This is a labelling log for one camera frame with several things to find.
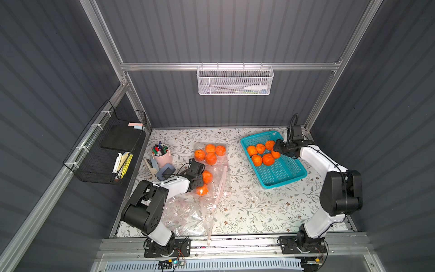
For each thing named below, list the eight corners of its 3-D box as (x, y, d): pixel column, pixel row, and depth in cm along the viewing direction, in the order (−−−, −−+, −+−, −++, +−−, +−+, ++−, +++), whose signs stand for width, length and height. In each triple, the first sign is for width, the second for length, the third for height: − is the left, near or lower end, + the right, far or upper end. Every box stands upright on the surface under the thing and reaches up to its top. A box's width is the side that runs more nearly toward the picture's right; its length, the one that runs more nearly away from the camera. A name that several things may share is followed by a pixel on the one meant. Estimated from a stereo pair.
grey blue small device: (156, 178, 98) (154, 175, 95) (168, 165, 103) (167, 162, 100) (163, 183, 96) (161, 180, 93) (176, 170, 101) (174, 166, 98)
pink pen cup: (158, 167, 103) (150, 153, 92) (160, 157, 108) (153, 143, 97) (172, 167, 103) (166, 153, 92) (174, 157, 108) (168, 143, 97)
